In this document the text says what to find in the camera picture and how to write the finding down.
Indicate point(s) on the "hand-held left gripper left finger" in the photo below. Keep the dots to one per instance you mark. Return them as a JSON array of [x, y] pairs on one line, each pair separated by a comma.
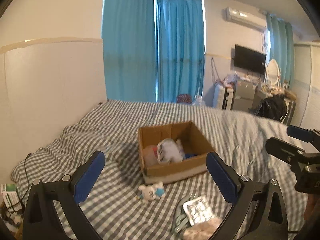
[[90, 177]]

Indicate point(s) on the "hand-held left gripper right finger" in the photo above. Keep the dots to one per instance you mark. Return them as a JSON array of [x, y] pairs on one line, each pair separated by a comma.
[[221, 180]]

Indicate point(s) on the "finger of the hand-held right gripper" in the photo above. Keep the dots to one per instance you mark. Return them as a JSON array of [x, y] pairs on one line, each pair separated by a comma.
[[298, 131], [282, 147]]

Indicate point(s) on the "black backpack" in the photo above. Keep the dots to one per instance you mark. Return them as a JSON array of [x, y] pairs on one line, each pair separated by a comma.
[[273, 107]]

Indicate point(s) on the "small blue item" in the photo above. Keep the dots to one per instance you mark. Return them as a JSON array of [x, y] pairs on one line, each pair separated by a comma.
[[190, 155]]

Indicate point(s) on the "white wardrobe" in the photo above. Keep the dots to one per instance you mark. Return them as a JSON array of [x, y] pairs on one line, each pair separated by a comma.
[[308, 85]]

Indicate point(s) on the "grey white checked blanket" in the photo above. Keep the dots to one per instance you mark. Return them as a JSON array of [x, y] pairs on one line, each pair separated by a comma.
[[120, 135]]

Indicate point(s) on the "pink fluffy cloth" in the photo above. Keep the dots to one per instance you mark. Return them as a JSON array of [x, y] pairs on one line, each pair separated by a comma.
[[202, 228]]

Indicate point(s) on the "brown cardboard box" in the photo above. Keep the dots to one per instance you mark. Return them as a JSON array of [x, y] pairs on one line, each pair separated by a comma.
[[175, 152]]

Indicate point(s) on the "grey-green cloth item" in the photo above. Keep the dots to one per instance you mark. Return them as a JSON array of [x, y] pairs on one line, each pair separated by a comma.
[[180, 220]]

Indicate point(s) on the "white blue plush toy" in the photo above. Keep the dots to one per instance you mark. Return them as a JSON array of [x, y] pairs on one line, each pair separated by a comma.
[[150, 192]]

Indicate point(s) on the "pink plastic bag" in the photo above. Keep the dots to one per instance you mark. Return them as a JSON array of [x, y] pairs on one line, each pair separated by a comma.
[[149, 155]]

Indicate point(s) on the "silver mini fridge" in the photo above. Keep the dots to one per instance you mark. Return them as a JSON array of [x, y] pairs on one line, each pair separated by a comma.
[[245, 93]]

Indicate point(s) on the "white drawer cabinet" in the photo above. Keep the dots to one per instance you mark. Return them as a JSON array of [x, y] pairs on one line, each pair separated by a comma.
[[222, 97]]

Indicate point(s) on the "narrow blue curtain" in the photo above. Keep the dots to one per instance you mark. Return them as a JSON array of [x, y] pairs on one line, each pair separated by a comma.
[[281, 52]]

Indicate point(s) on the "clear plastic bag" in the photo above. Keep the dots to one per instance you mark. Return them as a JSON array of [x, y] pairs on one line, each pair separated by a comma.
[[199, 102]]

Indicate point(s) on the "green white carton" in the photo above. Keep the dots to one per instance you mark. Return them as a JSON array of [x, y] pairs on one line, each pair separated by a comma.
[[10, 196]]

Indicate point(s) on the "pile of clutter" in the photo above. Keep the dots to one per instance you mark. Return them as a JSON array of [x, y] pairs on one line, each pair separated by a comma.
[[228, 80]]

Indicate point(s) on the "red patterned bag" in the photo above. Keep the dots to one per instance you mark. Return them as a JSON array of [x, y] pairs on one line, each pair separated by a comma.
[[183, 98]]

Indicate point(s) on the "white air conditioner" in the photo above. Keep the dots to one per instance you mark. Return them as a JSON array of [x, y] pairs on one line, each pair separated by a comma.
[[245, 17]]

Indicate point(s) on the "wide blue curtain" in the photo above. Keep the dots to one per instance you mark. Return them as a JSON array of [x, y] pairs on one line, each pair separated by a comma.
[[127, 50]]

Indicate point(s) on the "blue window curtain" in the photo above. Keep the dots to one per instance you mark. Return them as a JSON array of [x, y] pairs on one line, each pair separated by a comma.
[[180, 50]]

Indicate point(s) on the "black wall television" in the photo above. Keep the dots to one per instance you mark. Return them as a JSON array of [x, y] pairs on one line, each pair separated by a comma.
[[250, 59]]

